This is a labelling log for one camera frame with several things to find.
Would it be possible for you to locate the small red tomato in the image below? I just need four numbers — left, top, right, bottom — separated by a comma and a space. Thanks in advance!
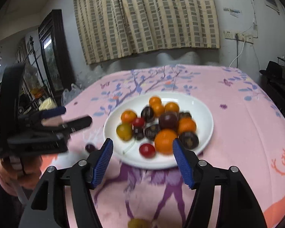
132, 117, 146, 128

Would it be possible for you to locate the dark cherry with stem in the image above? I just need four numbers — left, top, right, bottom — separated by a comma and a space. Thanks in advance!
133, 127, 145, 141

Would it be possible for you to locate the oblong dark passion fruit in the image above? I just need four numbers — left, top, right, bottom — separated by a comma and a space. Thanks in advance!
140, 106, 155, 123

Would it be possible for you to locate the dark purple passion fruit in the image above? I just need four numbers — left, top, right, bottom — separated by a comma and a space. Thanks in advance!
144, 124, 161, 141

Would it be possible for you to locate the wrinkled dark passion fruit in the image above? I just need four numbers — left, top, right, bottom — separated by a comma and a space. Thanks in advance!
179, 131, 199, 150

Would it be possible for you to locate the small orange kumquat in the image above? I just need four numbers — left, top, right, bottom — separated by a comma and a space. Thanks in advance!
149, 96, 162, 106
151, 103, 165, 117

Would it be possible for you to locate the large orange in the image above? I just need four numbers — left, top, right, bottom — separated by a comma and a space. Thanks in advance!
154, 129, 177, 155

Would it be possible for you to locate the large dark plum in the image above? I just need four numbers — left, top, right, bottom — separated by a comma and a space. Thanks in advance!
158, 112, 179, 130

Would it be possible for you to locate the yellow-orange citrus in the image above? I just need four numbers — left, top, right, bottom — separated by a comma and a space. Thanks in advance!
165, 102, 180, 113

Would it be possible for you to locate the small dark oval fruit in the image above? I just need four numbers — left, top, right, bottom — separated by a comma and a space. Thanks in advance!
179, 112, 192, 120

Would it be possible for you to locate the person's left hand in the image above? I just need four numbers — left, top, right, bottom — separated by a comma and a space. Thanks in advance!
0, 156, 43, 197

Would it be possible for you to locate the cream lidded cup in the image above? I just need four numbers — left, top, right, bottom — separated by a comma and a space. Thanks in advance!
39, 97, 57, 111

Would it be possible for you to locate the yellow-green citrus on plate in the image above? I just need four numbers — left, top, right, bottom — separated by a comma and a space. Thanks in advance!
116, 123, 133, 142

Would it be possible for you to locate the white oval plate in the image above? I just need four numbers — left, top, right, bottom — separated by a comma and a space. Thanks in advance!
103, 91, 214, 170

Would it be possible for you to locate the dark wooden framed cabinet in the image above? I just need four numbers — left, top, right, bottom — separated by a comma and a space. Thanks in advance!
38, 9, 75, 94

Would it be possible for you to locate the pink patterned tablecloth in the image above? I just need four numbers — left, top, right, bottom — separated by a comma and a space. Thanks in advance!
41, 65, 285, 227

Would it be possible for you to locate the orange tangerine on plate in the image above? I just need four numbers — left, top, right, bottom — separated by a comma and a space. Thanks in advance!
177, 117, 197, 135

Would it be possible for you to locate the checked beige curtain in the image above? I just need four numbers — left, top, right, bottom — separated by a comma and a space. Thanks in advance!
74, 0, 220, 64

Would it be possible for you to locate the black hat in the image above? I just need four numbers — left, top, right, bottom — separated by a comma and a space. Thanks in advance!
260, 61, 283, 80

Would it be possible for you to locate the white wall power strip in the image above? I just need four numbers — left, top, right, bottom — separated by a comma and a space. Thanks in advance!
223, 30, 254, 44

